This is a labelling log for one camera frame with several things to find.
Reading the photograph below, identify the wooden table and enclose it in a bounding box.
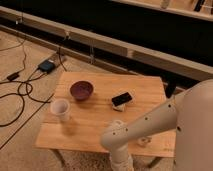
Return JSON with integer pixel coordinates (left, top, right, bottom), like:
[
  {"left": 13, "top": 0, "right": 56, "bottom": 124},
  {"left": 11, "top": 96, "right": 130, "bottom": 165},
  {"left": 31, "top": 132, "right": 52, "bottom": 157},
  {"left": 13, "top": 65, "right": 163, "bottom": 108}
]
[{"left": 36, "top": 72, "right": 166, "bottom": 152}]

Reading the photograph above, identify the black and white sponge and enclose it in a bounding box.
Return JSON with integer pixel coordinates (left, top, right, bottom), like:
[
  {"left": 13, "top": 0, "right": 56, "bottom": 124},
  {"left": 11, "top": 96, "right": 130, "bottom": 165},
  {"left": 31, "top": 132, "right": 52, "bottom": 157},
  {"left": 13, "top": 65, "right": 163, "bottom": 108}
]
[{"left": 111, "top": 92, "right": 132, "bottom": 112}]

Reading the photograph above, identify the blue power adapter box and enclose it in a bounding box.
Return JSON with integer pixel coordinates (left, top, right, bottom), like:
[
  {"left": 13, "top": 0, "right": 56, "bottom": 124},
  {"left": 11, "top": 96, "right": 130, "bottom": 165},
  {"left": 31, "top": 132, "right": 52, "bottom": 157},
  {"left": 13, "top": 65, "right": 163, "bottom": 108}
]
[{"left": 38, "top": 60, "right": 55, "bottom": 74}]

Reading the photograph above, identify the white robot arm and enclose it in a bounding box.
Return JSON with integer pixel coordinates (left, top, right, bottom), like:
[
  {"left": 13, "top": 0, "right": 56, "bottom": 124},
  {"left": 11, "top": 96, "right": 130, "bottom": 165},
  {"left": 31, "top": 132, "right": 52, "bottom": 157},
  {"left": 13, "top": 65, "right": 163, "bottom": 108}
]
[{"left": 101, "top": 79, "right": 213, "bottom": 171}]

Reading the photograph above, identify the small black power brick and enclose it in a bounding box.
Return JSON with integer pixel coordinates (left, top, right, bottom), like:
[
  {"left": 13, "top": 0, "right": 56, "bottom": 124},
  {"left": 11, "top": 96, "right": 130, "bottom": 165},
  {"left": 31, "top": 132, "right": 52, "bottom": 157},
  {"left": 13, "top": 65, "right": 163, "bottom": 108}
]
[{"left": 7, "top": 72, "right": 19, "bottom": 81}]

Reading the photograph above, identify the dark purple bowl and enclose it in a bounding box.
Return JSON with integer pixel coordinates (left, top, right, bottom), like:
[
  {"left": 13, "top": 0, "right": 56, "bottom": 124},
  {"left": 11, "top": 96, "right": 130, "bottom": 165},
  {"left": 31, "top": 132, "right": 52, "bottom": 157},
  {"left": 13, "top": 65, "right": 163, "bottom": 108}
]
[{"left": 70, "top": 81, "right": 94, "bottom": 101}]

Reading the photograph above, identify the black floor cable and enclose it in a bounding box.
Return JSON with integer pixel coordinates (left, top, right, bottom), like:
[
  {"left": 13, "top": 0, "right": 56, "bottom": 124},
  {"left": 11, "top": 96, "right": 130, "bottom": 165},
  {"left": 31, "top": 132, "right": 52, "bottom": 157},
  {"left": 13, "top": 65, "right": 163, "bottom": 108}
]
[{"left": 0, "top": 33, "right": 56, "bottom": 128}]

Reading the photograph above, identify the white plastic cup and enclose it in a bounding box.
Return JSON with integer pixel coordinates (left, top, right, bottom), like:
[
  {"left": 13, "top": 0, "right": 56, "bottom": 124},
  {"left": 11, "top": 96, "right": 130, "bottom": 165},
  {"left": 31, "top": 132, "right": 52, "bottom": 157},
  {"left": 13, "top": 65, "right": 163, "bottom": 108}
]
[{"left": 50, "top": 99, "right": 70, "bottom": 122}]

